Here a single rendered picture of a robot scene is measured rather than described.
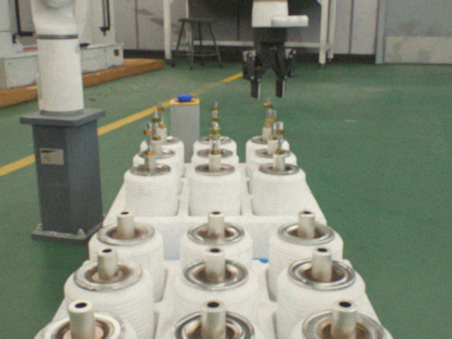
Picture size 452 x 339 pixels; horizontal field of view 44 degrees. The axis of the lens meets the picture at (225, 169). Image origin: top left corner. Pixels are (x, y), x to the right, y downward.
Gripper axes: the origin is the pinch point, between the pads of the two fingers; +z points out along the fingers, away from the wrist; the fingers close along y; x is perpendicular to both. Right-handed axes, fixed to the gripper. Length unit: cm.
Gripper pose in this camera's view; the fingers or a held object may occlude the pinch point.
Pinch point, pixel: (268, 92)
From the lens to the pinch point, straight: 124.9
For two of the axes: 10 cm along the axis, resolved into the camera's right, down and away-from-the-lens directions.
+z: 0.0, 9.6, 2.7
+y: -8.0, 1.7, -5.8
